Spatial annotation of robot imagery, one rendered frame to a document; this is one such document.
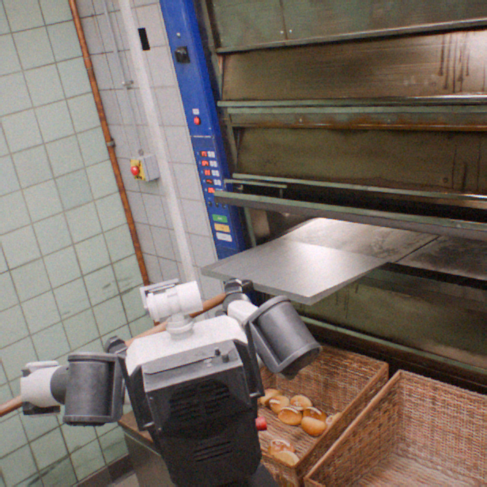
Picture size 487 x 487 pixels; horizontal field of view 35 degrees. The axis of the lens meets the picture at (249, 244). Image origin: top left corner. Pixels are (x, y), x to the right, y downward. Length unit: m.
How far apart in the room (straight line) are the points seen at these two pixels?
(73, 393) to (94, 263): 1.89
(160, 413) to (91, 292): 2.04
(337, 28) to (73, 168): 1.55
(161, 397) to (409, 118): 1.08
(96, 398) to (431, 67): 1.17
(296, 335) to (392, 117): 0.80
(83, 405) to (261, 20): 1.39
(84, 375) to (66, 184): 1.84
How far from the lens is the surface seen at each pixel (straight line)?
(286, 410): 2.81
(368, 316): 2.55
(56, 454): 3.68
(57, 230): 3.41
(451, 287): 2.27
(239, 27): 2.61
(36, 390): 1.83
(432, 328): 2.39
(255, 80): 2.58
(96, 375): 1.67
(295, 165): 2.53
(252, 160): 2.69
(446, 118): 2.10
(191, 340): 1.66
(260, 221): 2.85
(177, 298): 1.64
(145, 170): 3.19
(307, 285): 2.40
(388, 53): 2.19
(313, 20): 2.35
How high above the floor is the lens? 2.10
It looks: 19 degrees down
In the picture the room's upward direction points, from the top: 12 degrees counter-clockwise
